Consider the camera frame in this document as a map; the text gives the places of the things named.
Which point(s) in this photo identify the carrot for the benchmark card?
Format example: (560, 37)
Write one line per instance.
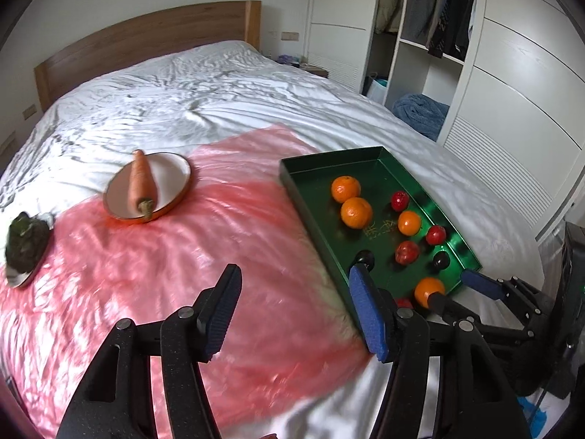
(142, 183)

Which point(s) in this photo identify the wooden headboard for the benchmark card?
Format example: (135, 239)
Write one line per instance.
(137, 36)

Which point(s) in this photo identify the dark plum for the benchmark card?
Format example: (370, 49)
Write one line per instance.
(441, 260)
(365, 258)

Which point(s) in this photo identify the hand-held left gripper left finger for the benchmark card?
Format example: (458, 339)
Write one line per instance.
(224, 311)

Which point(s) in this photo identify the blue blanket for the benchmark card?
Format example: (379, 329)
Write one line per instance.
(420, 114)

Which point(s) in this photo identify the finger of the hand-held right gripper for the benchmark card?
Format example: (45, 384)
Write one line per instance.
(441, 304)
(480, 283)

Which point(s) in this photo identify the green metal tray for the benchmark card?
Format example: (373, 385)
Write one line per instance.
(329, 238)

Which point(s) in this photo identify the bok choy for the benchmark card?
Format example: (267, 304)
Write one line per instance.
(27, 238)

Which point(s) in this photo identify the pink plastic sheet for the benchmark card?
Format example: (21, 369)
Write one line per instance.
(160, 260)

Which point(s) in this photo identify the nightstand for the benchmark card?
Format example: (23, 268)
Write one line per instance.
(315, 69)

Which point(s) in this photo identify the orange-rimmed white plate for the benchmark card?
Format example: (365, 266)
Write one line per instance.
(171, 178)

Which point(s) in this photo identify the glossy oval plate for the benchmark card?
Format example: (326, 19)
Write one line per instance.
(20, 276)

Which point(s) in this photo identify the orange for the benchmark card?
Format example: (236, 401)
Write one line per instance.
(346, 189)
(409, 222)
(429, 289)
(356, 213)

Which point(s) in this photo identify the white paper bag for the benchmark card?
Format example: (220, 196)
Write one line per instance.
(378, 89)

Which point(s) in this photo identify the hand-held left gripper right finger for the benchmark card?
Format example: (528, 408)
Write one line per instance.
(370, 311)

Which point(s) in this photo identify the wall switch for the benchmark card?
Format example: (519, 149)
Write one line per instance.
(29, 112)
(289, 36)

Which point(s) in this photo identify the red apple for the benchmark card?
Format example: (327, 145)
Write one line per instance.
(406, 252)
(435, 234)
(404, 303)
(399, 200)

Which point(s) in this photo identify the hanging clothes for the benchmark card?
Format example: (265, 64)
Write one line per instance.
(438, 4)

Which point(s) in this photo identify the white wardrobe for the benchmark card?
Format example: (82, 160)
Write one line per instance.
(512, 100)

